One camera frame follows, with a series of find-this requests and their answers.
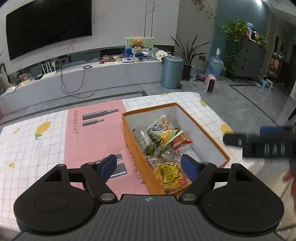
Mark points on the pink space heater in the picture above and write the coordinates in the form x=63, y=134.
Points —
x=210, y=84

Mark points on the lemon print checked tablecloth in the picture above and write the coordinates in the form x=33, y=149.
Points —
x=27, y=148

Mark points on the orange cardboard box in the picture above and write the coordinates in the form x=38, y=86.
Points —
x=138, y=166

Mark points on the blue pedal trash bin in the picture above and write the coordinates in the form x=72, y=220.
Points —
x=171, y=71

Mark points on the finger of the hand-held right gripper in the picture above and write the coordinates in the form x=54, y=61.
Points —
x=275, y=130
x=234, y=139

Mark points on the yellow green snack packet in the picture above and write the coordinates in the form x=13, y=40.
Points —
x=167, y=136

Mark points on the clear bag of green candies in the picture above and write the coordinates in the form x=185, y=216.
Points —
x=153, y=148

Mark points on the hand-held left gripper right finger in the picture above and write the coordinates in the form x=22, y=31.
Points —
x=188, y=166

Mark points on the pile of snacks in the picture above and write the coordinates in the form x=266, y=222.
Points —
x=109, y=58

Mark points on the clear bag of yellow puffs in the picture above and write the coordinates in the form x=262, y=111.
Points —
x=168, y=176

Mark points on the black wall television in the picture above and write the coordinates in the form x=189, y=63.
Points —
x=46, y=27

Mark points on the small blue stool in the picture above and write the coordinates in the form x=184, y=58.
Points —
x=264, y=82

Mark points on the small black loop object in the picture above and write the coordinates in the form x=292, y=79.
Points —
x=87, y=67

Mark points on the clear bag of white balls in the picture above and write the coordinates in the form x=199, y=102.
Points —
x=143, y=140

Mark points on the blue water bottle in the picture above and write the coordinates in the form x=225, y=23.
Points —
x=215, y=64

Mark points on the hanging vine plant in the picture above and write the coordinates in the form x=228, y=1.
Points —
x=208, y=10

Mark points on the red fries snack bag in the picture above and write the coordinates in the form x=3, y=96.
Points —
x=182, y=141

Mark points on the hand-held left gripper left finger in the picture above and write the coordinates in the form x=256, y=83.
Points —
x=107, y=166

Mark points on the bushy green potted plant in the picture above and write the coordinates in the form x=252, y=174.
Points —
x=233, y=34

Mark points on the white snack bag blue logo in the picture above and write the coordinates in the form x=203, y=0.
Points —
x=159, y=127

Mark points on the long leaf potted plant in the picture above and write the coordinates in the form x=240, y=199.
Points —
x=186, y=73

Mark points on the grey drawer cabinet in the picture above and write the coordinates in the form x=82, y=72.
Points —
x=251, y=61

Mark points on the person's right hand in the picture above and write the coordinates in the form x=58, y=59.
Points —
x=290, y=180

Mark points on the grey television console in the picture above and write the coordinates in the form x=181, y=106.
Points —
x=104, y=78

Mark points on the white router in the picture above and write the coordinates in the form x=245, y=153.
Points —
x=49, y=74

